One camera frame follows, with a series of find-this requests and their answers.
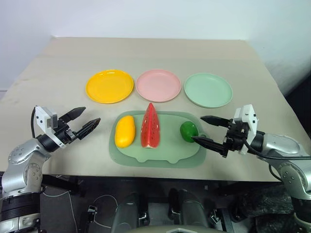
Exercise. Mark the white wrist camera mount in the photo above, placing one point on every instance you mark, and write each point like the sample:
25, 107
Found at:
248, 121
45, 121

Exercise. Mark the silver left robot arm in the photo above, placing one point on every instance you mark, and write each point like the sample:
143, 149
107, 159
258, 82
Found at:
23, 160

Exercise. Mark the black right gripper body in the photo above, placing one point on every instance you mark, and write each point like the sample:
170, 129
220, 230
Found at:
234, 137

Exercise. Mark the green tray mat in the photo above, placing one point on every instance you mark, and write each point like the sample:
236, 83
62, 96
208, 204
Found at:
165, 153

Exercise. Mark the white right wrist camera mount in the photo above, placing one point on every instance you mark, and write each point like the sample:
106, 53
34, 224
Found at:
248, 121

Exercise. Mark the dark rounded robot leg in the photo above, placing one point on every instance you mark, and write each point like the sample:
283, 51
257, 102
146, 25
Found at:
127, 213
192, 211

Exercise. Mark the yellow mango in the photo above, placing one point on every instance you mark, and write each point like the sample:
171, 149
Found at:
125, 131

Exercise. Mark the green pepper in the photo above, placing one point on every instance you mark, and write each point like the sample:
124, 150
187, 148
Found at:
188, 129

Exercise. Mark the yellow plate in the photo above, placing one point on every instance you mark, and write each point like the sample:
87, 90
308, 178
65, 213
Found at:
109, 86

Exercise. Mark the pink plate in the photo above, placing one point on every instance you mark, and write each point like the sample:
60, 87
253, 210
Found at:
158, 85

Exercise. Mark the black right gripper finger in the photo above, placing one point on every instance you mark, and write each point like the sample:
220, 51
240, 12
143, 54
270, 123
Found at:
207, 143
215, 120

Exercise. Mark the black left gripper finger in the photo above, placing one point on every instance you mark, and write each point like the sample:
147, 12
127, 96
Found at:
73, 113
88, 127

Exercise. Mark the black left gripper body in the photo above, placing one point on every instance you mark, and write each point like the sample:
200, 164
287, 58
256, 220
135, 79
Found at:
63, 132

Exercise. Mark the red watermelon slice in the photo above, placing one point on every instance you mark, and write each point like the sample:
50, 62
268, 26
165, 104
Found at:
150, 128

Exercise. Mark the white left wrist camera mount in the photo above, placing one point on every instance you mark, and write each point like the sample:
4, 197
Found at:
45, 121

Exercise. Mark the green plate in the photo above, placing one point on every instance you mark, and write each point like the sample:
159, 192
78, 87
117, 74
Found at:
208, 90

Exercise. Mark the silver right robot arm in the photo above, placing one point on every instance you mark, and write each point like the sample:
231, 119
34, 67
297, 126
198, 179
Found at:
286, 155

